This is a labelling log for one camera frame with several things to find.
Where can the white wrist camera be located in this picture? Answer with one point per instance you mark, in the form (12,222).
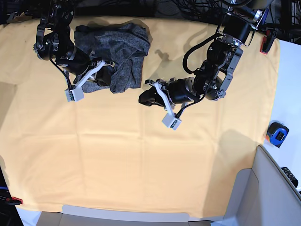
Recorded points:
(75,94)
(171,121)

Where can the grey long-sleeve T-shirt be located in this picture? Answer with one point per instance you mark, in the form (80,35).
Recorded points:
(126,45)

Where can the red black clamp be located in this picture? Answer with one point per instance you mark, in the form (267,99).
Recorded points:
(13,201)
(267,41)

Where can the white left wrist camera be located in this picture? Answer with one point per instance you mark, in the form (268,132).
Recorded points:
(171,121)

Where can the red black clamp right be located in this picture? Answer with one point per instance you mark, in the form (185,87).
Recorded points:
(267,41)

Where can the blue black tape measure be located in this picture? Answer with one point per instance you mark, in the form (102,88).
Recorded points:
(276,133)

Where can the yellow table cloth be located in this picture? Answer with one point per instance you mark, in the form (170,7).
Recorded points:
(107,151)

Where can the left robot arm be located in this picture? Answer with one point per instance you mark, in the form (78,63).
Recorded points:
(214,76)

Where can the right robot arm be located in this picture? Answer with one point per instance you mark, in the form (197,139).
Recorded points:
(53,41)

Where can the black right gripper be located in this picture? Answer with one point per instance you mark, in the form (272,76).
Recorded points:
(103,76)

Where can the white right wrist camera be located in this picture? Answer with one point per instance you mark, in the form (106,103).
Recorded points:
(75,94)

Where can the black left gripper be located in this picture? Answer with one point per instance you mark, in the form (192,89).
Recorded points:
(151,96)

